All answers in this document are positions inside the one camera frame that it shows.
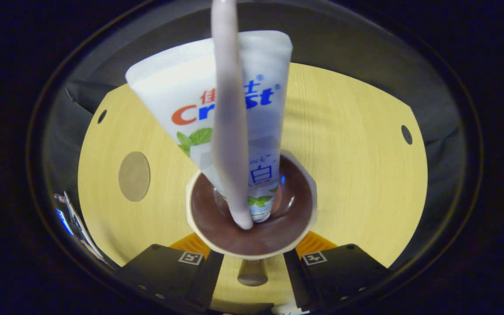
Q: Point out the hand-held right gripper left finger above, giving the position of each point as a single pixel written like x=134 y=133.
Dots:
x=208 y=280

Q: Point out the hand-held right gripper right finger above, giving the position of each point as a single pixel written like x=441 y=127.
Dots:
x=295 y=280

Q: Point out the beige cup with brown inside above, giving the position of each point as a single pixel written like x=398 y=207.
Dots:
x=278 y=232

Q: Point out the round brown coaster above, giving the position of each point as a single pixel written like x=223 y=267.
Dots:
x=134 y=176

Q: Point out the pale purple toothbrush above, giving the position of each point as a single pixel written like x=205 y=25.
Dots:
x=230 y=131

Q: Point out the white toothpaste tube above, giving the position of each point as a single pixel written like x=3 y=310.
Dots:
x=177 y=87

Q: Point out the light wooden desktop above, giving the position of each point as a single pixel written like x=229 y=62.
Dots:
x=344 y=175

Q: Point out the black backdrop cloth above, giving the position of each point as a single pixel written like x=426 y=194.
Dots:
x=365 y=52

